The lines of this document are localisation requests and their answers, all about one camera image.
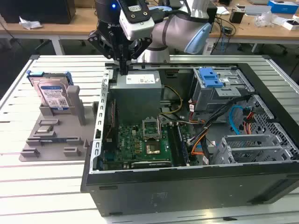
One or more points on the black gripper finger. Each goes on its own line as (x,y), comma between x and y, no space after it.
(140,47)
(100,44)

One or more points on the flat grey box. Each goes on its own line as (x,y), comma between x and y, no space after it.
(257,9)

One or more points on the silver CPU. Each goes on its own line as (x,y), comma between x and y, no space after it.
(44,130)

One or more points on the clear plastic bag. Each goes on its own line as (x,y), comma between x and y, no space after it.
(264,19)

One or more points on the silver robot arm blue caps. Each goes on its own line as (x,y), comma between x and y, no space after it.
(172,30)

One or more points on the grey power supply unit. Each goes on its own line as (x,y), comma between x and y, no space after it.
(135,100)

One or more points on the blue plastic drive latch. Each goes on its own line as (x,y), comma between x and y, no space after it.
(209,78)

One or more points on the black graphics card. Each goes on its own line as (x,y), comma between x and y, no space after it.
(151,164)

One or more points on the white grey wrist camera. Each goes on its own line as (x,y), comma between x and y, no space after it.
(137,25)

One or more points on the blue cardboard box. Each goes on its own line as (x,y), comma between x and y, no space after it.
(282,7)

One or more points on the installed RAM stick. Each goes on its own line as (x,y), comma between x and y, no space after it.
(183,147)

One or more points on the grey metal disk bay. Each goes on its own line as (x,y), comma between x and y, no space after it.
(247,140)

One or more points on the white box black insert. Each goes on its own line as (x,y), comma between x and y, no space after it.
(290,24)

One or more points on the grey metal drive cage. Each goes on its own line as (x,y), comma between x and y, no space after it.
(210,98)

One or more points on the hard disk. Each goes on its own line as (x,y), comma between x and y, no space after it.
(52,93)

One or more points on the small black speaker box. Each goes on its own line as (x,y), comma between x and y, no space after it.
(213,16)

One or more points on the grey parts rack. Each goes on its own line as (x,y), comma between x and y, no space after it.
(58,130)

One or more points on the black open PC case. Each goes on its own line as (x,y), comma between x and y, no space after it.
(163,193)

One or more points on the crumpled white paper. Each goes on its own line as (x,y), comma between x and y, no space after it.
(29,23)

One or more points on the black RAM slot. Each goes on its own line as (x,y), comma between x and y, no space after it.
(173,144)

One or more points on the white power strip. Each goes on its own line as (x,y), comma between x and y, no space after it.
(208,49)

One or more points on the green motherboard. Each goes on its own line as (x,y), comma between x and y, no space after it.
(130,144)

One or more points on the blue RAM stick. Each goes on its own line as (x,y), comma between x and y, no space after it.
(56,140)

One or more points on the white paper sheet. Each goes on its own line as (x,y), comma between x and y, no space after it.
(223,11)

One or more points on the CPU socket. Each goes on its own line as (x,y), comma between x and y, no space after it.
(153,149)

